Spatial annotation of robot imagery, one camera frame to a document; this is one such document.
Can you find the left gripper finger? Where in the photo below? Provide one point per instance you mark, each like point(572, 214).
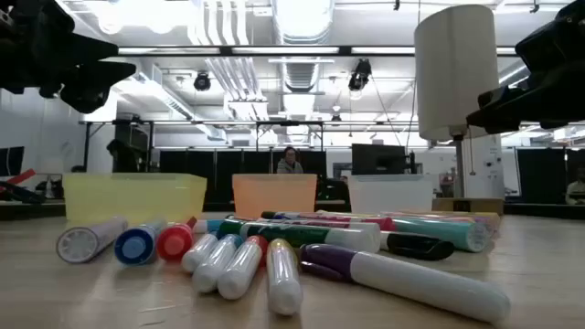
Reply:
point(89, 48)
point(93, 87)

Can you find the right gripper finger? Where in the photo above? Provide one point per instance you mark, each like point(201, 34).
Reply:
point(507, 109)
point(557, 43)

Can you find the pink chunky highlighter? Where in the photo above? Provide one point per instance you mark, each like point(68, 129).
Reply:
point(434, 216)

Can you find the green chunky highlighter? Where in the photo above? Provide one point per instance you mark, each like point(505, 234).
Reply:
point(439, 232)

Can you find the red Expo marker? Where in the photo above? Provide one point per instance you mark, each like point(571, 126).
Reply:
point(347, 221)

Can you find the purple cap SKK marker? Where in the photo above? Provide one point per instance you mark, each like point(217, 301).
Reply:
point(411, 283)

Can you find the green Expo marker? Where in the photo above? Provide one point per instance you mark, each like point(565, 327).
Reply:
point(297, 235)

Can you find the white pillar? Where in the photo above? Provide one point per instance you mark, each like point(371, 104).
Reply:
point(489, 169)

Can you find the white shade wooden table lamp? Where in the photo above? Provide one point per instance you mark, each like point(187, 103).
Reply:
point(457, 68)

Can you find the person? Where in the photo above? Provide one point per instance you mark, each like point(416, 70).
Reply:
point(289, 162)
point(577, 187)
point(121, 157)

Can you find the black ceiling spotlight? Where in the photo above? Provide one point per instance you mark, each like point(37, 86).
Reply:
point(360, 75)
point(202, 81)

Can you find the black computer monitor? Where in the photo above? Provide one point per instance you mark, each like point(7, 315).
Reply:
point(11, 161)
point(377, 159)

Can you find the yellow translucent plastic bin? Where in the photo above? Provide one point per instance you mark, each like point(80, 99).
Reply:
point(132, 196)

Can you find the red and black tool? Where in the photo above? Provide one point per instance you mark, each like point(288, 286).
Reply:
point(18, 189)

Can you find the black partition panels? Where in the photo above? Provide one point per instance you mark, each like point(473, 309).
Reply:
point(192, 173)

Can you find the clear plastic bin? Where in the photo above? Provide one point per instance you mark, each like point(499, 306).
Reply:
point(390, 194)

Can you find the orange translucent plastic bin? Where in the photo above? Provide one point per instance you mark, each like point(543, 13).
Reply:
point(274, 194)

